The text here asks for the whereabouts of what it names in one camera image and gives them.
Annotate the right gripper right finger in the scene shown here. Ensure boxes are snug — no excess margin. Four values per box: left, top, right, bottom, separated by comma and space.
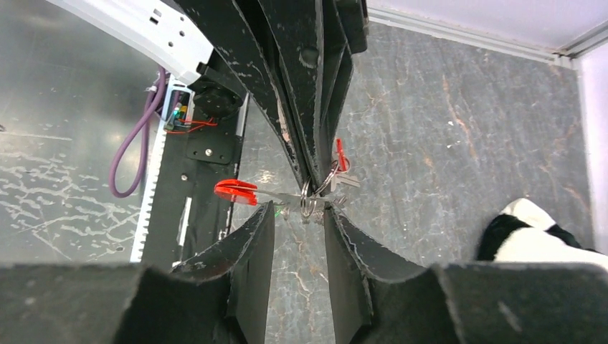
324, 206, 607, 343

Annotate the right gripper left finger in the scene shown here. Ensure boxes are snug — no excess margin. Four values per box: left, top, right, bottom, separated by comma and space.
1, 202, 275, 343

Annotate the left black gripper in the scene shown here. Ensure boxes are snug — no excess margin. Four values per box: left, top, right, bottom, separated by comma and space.
176, 0, 369, 190

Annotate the metal key holder red handle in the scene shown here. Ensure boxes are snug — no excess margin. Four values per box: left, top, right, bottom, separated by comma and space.
214, 179, 329, 224

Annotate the key with red tag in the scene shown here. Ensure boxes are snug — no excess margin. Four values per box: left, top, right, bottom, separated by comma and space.
314, 138, 361, 196

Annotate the key with green tag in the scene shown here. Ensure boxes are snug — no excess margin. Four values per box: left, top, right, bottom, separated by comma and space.
275, 204, 285, 217

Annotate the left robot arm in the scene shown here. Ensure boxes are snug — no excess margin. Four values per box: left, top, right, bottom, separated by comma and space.
57, 1, 369, 193

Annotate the black white checkered pillow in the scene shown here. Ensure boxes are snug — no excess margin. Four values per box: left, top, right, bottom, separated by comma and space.
475, 198, 607, 269

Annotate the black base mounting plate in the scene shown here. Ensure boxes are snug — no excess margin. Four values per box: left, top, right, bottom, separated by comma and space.
140, 102, 249, 270

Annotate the white slotted cable duct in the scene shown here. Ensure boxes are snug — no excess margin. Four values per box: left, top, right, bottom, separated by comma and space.
130, 120, 166, 263

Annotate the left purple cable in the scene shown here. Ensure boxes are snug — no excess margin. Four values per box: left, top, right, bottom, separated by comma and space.
108, 66, 168, 199

